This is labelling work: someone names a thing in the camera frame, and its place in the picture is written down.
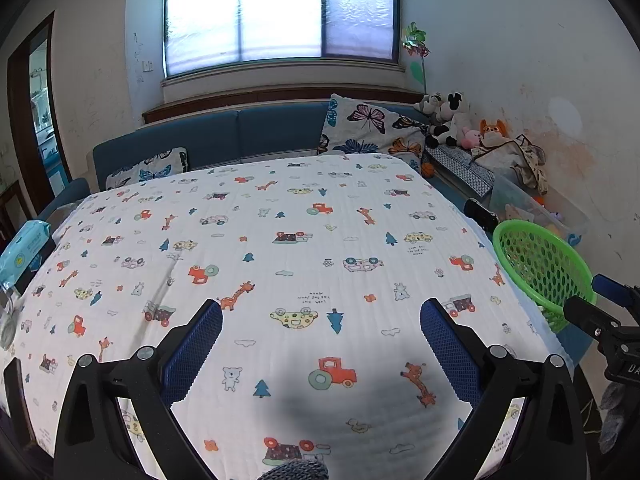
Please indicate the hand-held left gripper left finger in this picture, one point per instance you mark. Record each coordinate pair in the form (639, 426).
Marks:
(195, 350)

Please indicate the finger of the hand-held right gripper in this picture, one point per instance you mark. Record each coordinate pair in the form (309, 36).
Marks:
(617, 290)
(587, 315)

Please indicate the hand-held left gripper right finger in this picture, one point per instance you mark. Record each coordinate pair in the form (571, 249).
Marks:
(447, 350)

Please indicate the green plastic basket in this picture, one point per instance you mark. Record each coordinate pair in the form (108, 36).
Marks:
(587, 285)

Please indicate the person's right hand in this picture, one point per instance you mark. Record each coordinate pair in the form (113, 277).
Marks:
(620, 420)

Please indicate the clear storage box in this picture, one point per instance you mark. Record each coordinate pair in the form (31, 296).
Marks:
(515, 195)

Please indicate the black device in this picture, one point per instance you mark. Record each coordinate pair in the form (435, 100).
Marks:
(477, 210)

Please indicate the beige cloth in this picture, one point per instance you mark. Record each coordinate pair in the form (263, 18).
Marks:
(510, 157)

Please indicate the small orange ball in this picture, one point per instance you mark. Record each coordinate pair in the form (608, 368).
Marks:
(428, 170)

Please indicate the blue patterned folded mat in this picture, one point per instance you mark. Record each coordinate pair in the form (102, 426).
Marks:
(465, 167)

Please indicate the small butterfly pillow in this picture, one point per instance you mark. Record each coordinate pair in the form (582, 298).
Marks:
(150, 167)

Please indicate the clear glass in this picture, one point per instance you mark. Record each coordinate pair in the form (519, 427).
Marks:
(7, 320)

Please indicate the blue wet wipes pack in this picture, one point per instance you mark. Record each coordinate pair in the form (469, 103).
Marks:
(25, 250)

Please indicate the orange fox plush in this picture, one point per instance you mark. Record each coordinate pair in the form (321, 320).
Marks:
(492, 130)

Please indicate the pink plush toy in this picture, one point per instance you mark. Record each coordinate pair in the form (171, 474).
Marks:
(470, 137)

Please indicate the blue sofa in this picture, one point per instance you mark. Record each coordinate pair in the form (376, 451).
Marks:
(270, 130)

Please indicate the black and white cow plush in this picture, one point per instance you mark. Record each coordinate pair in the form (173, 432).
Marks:
(452, 115)

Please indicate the large butterfly pillow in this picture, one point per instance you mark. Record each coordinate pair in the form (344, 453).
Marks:
(370, 125)

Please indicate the grey raccoon plush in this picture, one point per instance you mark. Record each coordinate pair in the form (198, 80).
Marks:
(429, 104)

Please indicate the wooden window ledge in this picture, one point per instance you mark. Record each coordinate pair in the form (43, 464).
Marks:
(225, 105)

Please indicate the colourful pinwheel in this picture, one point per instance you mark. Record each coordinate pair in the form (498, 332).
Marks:
(414, 40)

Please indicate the window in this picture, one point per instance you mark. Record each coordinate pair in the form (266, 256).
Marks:
(280, 10)

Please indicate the white wall switch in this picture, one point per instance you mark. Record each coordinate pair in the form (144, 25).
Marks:
(148, 65)

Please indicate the brown door frame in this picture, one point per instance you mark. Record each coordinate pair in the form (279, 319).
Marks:
(17, 110)

